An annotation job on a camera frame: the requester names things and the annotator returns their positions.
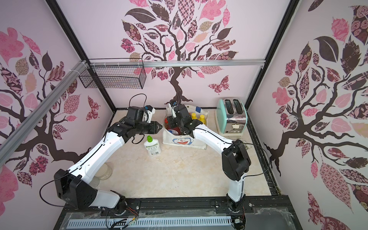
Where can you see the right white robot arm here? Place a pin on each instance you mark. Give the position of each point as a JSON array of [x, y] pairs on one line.
[[235, 158]]

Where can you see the clear plastic cup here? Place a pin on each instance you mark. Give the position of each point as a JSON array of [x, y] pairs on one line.
[[104, 172]]

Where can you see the black wire basket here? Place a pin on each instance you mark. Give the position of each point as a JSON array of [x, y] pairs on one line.
[[114, 73]]

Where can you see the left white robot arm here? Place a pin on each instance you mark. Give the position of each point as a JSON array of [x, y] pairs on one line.
[[73, 185]]

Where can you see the dark red soap bottle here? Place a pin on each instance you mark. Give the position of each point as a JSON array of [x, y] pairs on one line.
[[175, 131]]

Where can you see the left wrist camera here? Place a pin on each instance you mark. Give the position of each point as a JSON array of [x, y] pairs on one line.
[[149, 112]]

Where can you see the aluminium rail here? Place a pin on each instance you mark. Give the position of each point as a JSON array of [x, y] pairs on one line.
[[189, 63], [20, 134]]

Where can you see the white bottle green cap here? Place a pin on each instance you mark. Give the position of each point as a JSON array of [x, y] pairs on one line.
[[152, 146]]

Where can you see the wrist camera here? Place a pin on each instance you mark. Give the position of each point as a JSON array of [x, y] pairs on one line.
[[149, 112], [172, 106]]

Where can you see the black corner frame post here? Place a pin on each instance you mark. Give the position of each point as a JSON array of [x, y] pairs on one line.
[[63, 22]]

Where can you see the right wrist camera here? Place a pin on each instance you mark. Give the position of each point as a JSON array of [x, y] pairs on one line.
[[172, 106]]

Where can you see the mint green toaster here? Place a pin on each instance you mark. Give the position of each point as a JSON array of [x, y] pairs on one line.
[[231, 117]]

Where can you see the aluminium rail back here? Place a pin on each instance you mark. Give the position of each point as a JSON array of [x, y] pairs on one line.
[[189, 63]]

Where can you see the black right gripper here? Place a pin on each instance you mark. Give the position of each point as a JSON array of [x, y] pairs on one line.
[[178, 118]]

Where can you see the white canvas Doraemon shopping bag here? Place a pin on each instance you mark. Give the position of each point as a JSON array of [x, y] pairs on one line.
[[185, 140]]

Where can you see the yellow-green soap bottle red cap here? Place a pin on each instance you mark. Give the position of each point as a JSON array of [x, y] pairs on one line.
[[166, 124]]

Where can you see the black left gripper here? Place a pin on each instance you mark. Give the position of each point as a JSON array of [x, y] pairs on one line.
[[154, 127]]

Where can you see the aluminium rail left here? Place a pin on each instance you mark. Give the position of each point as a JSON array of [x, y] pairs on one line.
[[20, 134]]

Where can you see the orange soap bottle yellow cap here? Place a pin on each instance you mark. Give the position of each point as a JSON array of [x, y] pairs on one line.
[[194, 116], [202, 119]]

